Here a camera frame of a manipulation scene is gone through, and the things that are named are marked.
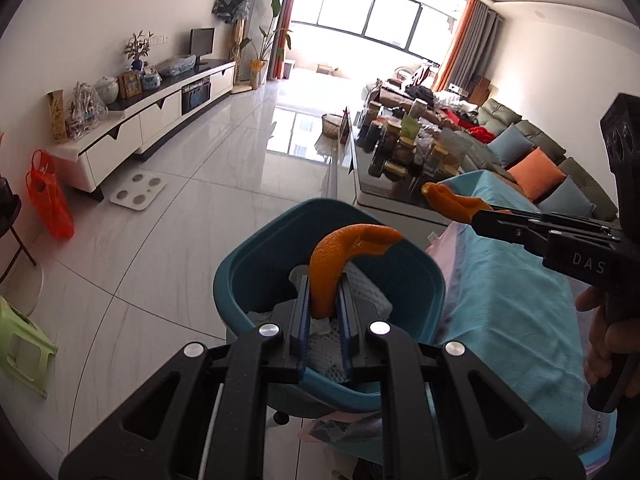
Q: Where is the blue cushion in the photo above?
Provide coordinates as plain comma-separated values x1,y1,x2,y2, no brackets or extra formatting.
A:
487,122,536,168
537,176,598,218

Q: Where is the white bathroom scale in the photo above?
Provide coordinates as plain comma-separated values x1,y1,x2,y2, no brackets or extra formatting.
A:
110,172,167,211

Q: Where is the plastic covered box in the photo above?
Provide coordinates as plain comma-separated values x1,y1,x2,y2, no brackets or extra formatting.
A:
155,54,197,77

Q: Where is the green plastic stool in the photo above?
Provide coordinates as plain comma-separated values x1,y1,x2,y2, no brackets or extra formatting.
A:
0,295,58,400

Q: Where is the black metal stool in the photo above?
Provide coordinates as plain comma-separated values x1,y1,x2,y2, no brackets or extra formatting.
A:
0,175,38,281

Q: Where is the small black monitor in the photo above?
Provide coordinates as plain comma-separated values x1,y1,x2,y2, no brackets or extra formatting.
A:
190,27,216,66

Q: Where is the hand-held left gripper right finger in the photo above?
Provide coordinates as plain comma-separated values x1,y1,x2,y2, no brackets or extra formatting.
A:
336,280,586,480

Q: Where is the wicker basket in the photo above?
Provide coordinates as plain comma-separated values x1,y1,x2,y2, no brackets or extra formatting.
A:
321,113,351,138

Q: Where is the curved orange peel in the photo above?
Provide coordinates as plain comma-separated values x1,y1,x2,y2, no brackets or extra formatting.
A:
309,225,403,321

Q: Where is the plant in blue vase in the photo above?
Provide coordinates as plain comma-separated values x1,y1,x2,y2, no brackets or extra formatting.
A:
123,30,155,72

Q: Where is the bagged ship model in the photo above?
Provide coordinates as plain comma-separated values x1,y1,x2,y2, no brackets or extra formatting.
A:
65,81,108,142

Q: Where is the wooden photo frame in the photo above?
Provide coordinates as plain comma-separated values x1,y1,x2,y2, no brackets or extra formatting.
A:
117,70,143,100

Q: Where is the grey and orange curtain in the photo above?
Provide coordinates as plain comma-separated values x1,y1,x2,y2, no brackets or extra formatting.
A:
432,0,506,92

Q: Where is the dark green sofa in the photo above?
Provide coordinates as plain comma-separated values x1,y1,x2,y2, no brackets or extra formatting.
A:
375,80,621,221

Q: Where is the large black framed window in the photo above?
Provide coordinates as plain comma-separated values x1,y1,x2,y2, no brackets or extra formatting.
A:
290,0,463,53

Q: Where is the white ceramic lidded jar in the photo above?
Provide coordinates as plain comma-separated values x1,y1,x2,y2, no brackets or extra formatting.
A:
94,76,120,106

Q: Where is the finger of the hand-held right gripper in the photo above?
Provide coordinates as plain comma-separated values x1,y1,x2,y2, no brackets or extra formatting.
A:
472,208,616,233
475,224,548,256

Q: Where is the covered standing fan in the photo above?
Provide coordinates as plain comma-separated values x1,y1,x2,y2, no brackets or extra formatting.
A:
211,0,252,93

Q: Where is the grey and red curtain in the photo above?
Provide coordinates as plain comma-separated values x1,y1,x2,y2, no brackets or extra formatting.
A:
267,0,306,81

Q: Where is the white black tv cabinet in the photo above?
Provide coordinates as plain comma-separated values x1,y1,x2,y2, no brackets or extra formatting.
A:
50,59,237,193

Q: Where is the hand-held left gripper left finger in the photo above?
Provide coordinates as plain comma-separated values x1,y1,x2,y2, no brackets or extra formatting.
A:
59,275,313,480

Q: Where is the teal plastic bin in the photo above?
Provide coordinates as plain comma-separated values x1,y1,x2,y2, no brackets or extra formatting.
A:
213,197,447,413

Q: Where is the person's right hand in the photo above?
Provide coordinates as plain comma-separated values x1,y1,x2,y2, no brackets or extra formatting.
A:
575,285,626,388

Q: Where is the yellow painted vase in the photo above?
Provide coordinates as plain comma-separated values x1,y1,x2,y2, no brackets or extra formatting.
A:
47,90,70,144

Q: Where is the group of glass jars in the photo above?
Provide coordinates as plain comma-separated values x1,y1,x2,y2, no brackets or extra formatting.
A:
360,100,451,181

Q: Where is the tall leafy potted plant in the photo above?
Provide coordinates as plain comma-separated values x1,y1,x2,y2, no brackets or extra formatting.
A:
240,0,293,91

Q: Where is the white standing air conditioner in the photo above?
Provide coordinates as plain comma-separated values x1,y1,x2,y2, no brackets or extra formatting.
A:
235,0,291,83

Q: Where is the white paper napkin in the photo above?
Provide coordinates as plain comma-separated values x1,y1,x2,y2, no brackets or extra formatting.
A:
287,260,393,386

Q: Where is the pile of clothes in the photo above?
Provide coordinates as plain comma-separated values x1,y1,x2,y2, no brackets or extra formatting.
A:
380,65,496,143

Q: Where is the blue grey tablecloth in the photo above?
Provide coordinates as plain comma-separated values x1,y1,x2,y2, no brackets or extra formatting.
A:
300,170,618,461

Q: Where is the small orange peel piece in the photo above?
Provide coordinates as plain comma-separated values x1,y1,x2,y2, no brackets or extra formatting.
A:
421,182,493,223

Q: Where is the orange mesh bag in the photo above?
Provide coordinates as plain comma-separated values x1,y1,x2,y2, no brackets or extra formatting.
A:
26,149,76,240

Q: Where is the orange cushion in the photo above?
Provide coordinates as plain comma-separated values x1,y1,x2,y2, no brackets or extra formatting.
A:
507,147,568,201

